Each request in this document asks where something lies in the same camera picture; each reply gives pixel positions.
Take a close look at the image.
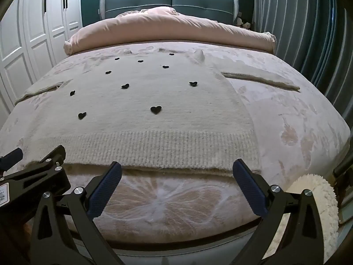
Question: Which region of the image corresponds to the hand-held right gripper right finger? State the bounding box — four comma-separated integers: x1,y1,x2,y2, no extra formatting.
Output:
232,159,341,265

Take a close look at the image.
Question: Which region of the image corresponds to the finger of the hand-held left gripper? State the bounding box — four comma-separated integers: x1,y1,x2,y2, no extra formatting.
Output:
3,145,67,181
0,148,24,173

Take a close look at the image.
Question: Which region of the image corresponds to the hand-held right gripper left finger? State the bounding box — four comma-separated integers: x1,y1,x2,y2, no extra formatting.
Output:
29,161,124,265

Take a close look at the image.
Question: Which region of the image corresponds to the grey knitted towel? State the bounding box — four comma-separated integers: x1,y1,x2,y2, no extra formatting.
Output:
15,48,301,176

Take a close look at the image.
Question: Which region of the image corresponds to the white fluffy rug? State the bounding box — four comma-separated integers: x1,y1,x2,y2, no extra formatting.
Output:
287,173,340,265

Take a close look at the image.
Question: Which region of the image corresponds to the pink floral fleece blanket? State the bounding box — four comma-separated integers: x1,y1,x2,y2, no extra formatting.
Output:
0,42,351,240

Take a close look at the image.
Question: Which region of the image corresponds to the white wardrobe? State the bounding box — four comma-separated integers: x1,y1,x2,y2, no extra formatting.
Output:
0,0,83,114

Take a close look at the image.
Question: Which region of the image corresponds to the grey striped curtain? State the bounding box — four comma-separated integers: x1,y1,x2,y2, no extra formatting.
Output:
253,0,353,122

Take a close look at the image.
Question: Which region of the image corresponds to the pink duvet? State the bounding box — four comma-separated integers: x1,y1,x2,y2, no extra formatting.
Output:
64,6,277,56

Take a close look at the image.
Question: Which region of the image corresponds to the teal upholstered headboard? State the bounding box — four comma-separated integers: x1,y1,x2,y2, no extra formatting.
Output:
99,0,240,27

